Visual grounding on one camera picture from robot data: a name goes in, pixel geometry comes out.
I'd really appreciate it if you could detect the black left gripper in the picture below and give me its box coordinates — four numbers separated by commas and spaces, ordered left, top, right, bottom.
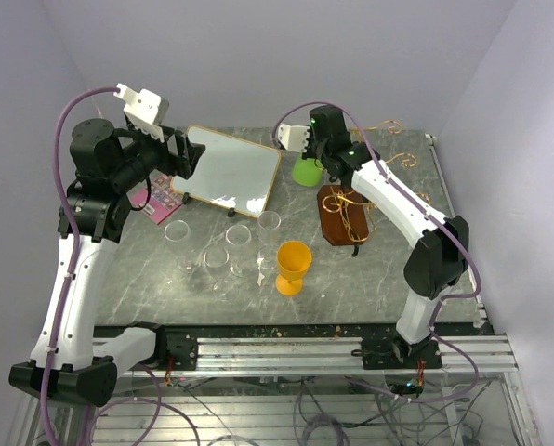
111, 122, 205, 191

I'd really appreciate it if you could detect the green plastic wine glass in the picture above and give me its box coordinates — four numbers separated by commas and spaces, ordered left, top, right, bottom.
291, 155, 323, 187

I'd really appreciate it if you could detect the orange plastic wine glass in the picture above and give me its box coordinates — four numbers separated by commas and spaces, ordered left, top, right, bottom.
275, 241, 312, 296

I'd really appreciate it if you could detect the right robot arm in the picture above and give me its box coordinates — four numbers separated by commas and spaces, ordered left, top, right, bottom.
308, 105, 469, 368

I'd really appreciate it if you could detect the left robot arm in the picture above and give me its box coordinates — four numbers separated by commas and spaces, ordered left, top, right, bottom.
8, 119, 205, 407

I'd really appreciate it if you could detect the clear wine glass far left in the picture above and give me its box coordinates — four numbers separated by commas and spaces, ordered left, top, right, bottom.
164, 220, 199, 274

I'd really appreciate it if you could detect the clear wine glass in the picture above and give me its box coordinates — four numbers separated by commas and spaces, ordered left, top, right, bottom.
164, 220, 199, 274
203, 246, 238, 302
225, 224, 252, 278

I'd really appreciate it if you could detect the clear tall flute glass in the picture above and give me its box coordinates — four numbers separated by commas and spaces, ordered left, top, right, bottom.
257, 211, 282, 270

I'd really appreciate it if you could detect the clear wine glass middle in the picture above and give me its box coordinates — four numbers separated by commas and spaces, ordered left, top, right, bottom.
225, 224, 252, 278

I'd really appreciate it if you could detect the clear wine glass front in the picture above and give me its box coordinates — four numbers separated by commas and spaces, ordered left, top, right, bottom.
203, 246, 238, 302

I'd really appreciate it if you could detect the gold framed whiteboard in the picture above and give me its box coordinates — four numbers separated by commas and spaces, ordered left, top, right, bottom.
171, 125, 282, 218

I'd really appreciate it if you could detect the pink sticker book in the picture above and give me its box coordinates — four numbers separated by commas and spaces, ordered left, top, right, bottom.
129, 174, 183, 225

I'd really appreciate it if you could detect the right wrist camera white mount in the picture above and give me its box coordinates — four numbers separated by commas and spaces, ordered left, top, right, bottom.
277, 124, 311, 153

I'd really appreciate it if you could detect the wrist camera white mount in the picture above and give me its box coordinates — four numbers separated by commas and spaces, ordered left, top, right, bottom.
113, 84, 169, 142
277, 124, 311, 153

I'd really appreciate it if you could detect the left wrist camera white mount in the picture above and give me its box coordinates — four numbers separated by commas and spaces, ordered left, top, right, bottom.
113, 84, 169, 142

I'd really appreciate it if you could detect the gold wire wine glass rack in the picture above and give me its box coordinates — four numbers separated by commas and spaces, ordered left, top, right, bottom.
320, 119, 431, 251

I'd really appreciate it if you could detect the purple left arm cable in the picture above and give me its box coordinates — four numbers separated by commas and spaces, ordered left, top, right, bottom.
39, 85, 199, 446

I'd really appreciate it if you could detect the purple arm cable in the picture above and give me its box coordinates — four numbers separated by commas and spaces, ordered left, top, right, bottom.
271, 100, 482, 405
39, 85, 199, 446

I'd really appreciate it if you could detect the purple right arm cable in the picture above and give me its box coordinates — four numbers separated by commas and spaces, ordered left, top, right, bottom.
271, 100, 482, 405

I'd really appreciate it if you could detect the aluminium mounting rail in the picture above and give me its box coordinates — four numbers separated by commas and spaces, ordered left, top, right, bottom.
173, 335, 518, 376

